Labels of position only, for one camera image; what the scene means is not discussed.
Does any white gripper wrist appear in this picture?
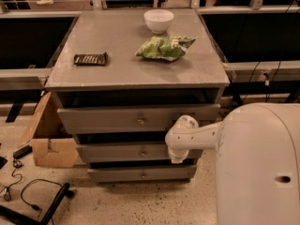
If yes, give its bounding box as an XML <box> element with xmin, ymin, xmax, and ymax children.
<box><xmin>168</xmin><ymin>148</ymin><xmax>189</xmax><ymax>164</ymax></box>

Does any grey drawer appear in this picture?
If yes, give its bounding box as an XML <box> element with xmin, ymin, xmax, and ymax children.
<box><xmin>76</xmin><ymin>140</ymin><xmax>204</xmax><ymax>164</ymax></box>
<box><xmin>87</xmin><ymin>165</ymin><xmax>197</xmax><ymax>183</ymax></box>
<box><xmin>57</xmin><ymin>104</ymin><xmax>219</xmax><ymax>134</ymax></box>

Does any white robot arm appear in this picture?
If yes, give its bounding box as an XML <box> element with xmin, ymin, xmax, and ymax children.
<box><xmin>165</xmin><ymin>103</ymin><xmax>300</xmax><ymax>225</ymax></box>

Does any grey bottom drawer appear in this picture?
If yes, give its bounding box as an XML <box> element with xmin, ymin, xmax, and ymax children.
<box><xmin>87</xmin><ymin>165</ymin><xmax>197</xmax><ymax>183</ymax></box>

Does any grey top drawer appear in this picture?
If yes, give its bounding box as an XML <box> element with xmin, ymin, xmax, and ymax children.
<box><xmin>57</xmin><ymin>104</ymin><xmax>219</xmax><ymax>134</ymax></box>

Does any grey drawer cabinet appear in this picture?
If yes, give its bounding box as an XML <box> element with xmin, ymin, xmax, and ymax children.
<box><xmin>46</xmin><ymin>9</ymin><xmax>229</xmax><ymax>169</ymax></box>

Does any green chip bag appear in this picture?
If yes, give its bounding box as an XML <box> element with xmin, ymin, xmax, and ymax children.
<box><xmin>135</xmin><ymin>36</ymin><xmax>195</xmax><ymax>62</ymax></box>

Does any black stand on floor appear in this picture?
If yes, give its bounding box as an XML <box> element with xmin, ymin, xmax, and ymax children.
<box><xmin>0</xmin><ymin>182</ymin><xmax>75</xmax><ymax>225</ymax></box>

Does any brown cardboard box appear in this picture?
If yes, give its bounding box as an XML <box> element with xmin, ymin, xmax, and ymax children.
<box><xmin>19</xmin><ymin>92</ymin><xmax>79</xmax><ymax>168</ymax></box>

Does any dark snack bar packet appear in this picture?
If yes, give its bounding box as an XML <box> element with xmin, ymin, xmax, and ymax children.
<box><xmin>74</xmin><ymin>53</ymin><xmax>108</xmax><ymax>66</ymax></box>

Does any white ceramic bowl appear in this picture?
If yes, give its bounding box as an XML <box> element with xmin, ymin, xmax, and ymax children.
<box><xmin>143</xmin><ymin>9</ymin><xmax>174</xmax><ymax>34</ymax></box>

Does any black power adapter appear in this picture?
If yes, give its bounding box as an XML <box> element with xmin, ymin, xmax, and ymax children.
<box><xmin>13</xmin><ymin>145</ymin><xmax>32</xmax><ymax>159</ymax></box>

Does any black cables right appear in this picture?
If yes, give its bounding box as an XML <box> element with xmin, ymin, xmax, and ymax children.
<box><xmin>218</xmin><ymin>0</ymin><xmax>300</xmax><ymax>117</ymax></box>

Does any black floor cable left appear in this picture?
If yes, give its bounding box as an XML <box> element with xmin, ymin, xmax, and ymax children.
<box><xmin>0</xmin><ymin>159</ymin><xmax>64</xmax><ymax>225</ymax></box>

